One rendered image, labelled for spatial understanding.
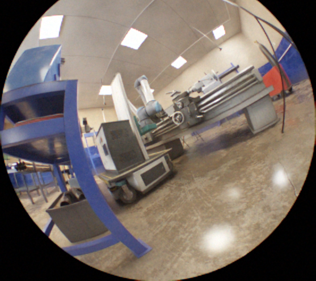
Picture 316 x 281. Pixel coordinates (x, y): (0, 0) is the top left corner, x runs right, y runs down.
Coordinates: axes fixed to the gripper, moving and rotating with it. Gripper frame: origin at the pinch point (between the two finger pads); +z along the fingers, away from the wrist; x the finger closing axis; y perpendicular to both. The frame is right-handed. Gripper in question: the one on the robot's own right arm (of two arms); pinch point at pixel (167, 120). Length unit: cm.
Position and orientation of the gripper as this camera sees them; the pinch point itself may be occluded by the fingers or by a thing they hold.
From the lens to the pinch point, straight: 176.4
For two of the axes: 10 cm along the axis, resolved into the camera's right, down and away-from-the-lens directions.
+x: 8.0, -3.1, -5.2
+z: 4.8, 8.5, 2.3
